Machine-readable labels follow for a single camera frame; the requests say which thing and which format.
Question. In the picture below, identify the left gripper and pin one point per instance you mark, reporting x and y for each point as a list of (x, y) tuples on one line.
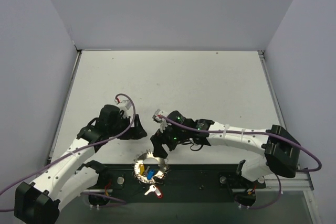
[(130, 128)]

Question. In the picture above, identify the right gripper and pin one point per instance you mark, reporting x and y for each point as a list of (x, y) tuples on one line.
[(163, 135)]

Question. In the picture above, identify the metal keyring disc with rings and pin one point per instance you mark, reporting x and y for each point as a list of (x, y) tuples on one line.
[(158, 164)]

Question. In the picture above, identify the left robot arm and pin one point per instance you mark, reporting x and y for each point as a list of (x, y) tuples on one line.
[(42, 200)]

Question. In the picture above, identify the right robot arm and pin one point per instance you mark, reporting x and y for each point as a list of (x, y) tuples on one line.
[(278, 151)]

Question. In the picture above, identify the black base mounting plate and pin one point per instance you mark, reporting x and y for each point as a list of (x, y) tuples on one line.
[(183, 183)]

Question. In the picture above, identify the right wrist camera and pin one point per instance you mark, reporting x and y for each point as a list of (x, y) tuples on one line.
[(159, 117)]

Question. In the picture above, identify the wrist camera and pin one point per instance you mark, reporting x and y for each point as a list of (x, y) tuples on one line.
[(121, 108), (159, 117)]

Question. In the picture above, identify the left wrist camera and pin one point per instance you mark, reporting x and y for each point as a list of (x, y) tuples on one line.
[(121, 108)]

